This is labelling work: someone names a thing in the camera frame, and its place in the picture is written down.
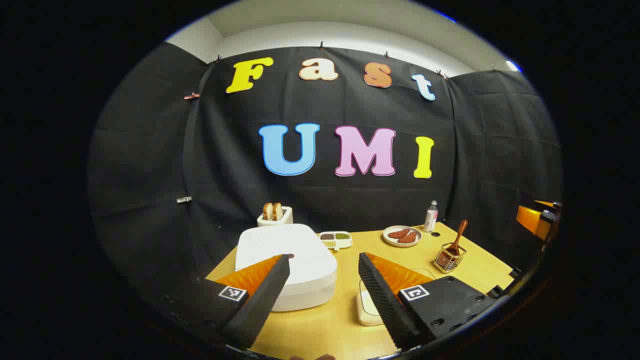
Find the white rice cooker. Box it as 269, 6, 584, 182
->
235, 223, 338, 313

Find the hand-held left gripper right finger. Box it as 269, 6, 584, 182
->
358, 252, 501, 351

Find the brown wooden spoon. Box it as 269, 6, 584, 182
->
446, 220, 469, 257

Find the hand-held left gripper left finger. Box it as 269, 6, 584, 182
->
160, 254, 291, 351

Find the white round plate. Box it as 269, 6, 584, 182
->
382, 225, 423, 248

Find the white toaster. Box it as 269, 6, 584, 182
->
257, 206, 294, 227

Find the black backdrop cloth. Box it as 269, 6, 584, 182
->
87, 42, 565, 321

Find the small pink label bottle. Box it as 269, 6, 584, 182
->
424, 200, 439, 233

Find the wire chopstick holder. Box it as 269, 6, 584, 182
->
433, 242, 467, 274

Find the white divided bean dish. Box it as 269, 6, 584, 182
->
318, 231, 353, 251

